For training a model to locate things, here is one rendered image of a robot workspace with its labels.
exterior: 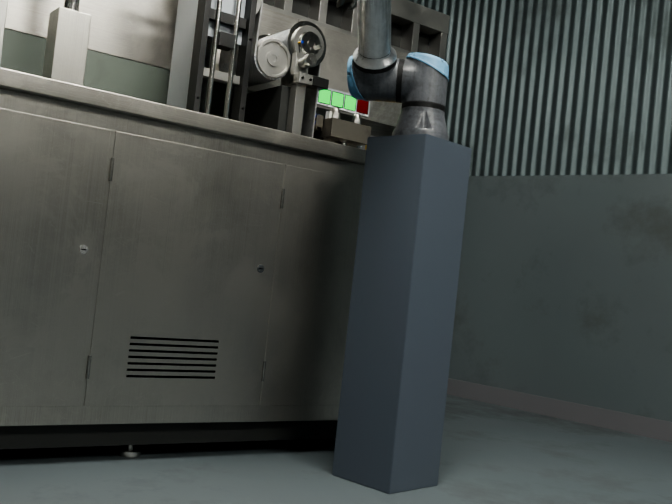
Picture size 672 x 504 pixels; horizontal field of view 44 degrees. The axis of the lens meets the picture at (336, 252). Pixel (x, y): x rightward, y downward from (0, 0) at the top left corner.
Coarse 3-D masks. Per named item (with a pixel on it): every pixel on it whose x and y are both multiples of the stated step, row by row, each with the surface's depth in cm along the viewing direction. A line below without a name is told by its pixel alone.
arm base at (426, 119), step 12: (408, 108) 217; (420, 108) 215; (432, 108) 215; (444, 108) 219; (408, 120) 215; (420, 120) 214; (432, 120) 214; (444, 120) 218; (396, 132) 217; (408, 132) 214; (420, 132) 213; (432, 132) 213; (444, 132) 216
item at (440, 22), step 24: (264, 0) 300; (288, 0) 298; (312, 0) 310; (336, 0) 316; (408, 0) 330; (336, 24) 319; (408, 24) 335; (432, 24) 338; (408, 48) 334; (432, 48) 345
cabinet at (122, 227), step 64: (0, 128) 185; (64, 128) 193; (128, 128) 202; (0, 192) 185; (64, 192) 194; (128, 192) 203; (192, 192) 213; (256, 192) 224; (320, 192) 236; (0, 256) 186; (64, 256) 194; (128, 256) 203; (192, 256) 213; (256, 256) 225; (320, 256) 237; (0, 320) 186; (64, 320) 195; (128, 320) 204; (192, 320) 214; (256, 320) 225; (320, 320) 238; (0, 384) 187; (64, 384) 195; (128, 384) 205; (192, 384) 215; (256, 384) 226; (320, 384) 239; (0, 448) 191; (128, 448) 214
